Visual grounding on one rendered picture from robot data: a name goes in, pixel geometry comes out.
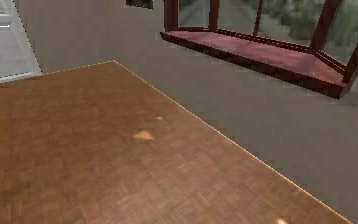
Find dark red bay window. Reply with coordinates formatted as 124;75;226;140
159;0;358;100

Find white room door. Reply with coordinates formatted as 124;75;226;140
0;0;43;86

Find dark framed wall picture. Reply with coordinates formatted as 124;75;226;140
125;0;155;10

